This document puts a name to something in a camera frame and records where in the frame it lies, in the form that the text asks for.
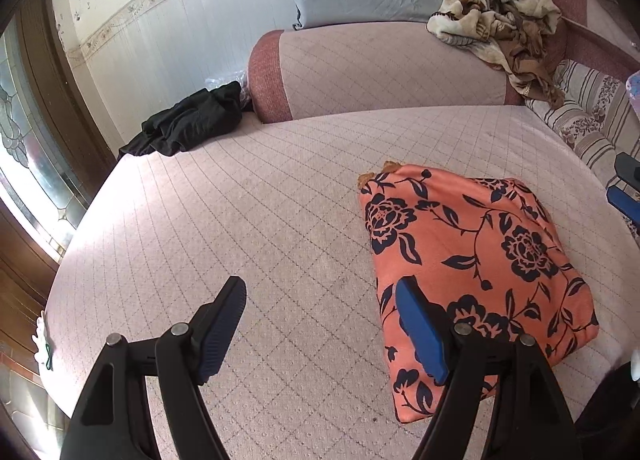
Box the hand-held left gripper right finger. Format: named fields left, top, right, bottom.
left=395, top=276, right=583, bottom=460

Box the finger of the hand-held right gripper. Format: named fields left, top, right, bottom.
left=606, top=187, right=640, bottom=241
left=615, top=153, right=640, bottom=183

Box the white glove with green trim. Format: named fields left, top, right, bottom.
left=31, top=315, right=56, bottom=371

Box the orange black floral garment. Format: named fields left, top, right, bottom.
left=356, top=160, right=601, bottom=425

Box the pink quilted bed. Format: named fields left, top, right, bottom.
left=40, top=105, right=631, bottom=460

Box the black clothing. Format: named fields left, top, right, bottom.
left=117, top=81, right=244, bottom=158

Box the pink quilted bolster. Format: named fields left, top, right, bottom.
left=547, top=0, right=640, bottom=88
left=248, top=20, right=526, bottom=124

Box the striped floral pillow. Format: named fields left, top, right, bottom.
left=530, top=59, right=633, bottom=186

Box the stained glass window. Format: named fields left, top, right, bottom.
left=0, top=30, right=91, bottom=251

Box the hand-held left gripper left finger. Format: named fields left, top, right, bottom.
left=60, top=276, right=247, bottom=460

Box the brown cream patterned blanket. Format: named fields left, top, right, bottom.
left=426, top=0, right=568, bottom=108

